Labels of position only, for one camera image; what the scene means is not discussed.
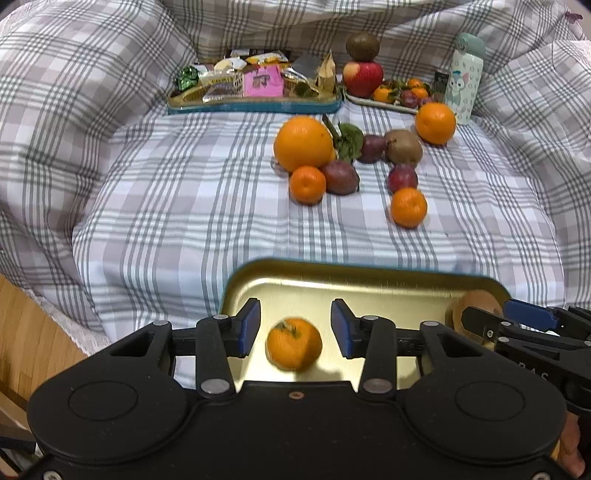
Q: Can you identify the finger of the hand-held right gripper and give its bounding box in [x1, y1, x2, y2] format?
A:
[462, 305, 591, 355]
[504, 299, 591, 342]

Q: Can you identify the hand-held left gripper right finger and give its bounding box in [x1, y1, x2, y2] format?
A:
[331, 298, 485, 401]

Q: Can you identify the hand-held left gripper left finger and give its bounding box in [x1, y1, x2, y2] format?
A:
[110, 298, 262, 400]

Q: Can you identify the tan kiwi fruit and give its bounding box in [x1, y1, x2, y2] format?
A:
[451, 290, 508, 344]

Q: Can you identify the gold metal tray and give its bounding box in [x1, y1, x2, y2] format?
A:
[217, 258, 513, 384]

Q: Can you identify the purple passion fruit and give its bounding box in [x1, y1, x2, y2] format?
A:
[322, 159, 361, 196]
[356, 134, 389, 164]
[387, 164, 419, 193]

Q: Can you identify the large orange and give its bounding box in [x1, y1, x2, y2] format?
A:
[273, 116, 335, 173]

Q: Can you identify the round orange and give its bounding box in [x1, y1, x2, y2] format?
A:
[415, 102, 457, 146]

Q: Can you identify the person's right hand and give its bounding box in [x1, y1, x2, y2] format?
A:
[556, 413, 585, 478]

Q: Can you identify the green leafy twig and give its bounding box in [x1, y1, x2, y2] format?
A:
[323, 114, 365, 163]

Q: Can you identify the teal snack tin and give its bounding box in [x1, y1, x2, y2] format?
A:
[166, 85, 345, 116]

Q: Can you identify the white plate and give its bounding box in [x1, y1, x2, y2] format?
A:
[342, 83, 423, 115]

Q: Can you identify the clear wrapped biscuit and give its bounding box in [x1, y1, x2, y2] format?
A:
[199, 73, 245, 100]

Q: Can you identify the cartoon print water bottle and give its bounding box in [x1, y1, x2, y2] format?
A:
[443, 32, 486, 125]

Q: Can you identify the pink snack packet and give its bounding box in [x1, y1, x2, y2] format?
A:
[243, 65, 284, 97]

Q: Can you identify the red apple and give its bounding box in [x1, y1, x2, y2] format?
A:
[342, 60, 385, 99]

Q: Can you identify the kraft paper packet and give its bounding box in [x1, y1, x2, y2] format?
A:
[315, 50, 338, 95]

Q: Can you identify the green foil candy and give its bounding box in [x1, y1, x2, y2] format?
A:
[174, 66, 200, 90]

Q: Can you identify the silver foil packet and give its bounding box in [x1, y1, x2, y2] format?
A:
[292, 52, 321, 77]

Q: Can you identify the dark snack packet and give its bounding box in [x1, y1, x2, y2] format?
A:
[231, 47, 291, 58]

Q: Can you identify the dark brown kiwi fruit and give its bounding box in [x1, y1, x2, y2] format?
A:
[345, 31, 381, 62]

